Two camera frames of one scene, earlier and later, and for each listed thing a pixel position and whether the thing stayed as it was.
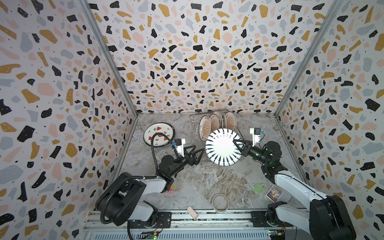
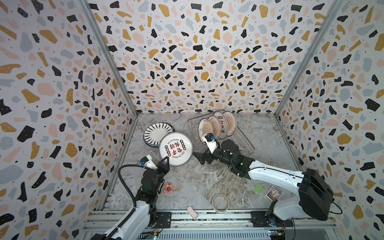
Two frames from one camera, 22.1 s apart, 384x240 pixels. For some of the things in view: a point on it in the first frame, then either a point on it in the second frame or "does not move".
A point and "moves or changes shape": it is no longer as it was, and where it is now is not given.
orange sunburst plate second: [214, 121] does not move
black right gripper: [248, 149] to [210, 155]
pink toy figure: [169, 191] does not move
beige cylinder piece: [192, 212] does not move
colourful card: [274, 193] does not move
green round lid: [258, 188] does not move
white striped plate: [220, 149] moves or changes shape
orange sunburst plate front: [204, 128] does not move
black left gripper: [191, 161] to [163, 168]
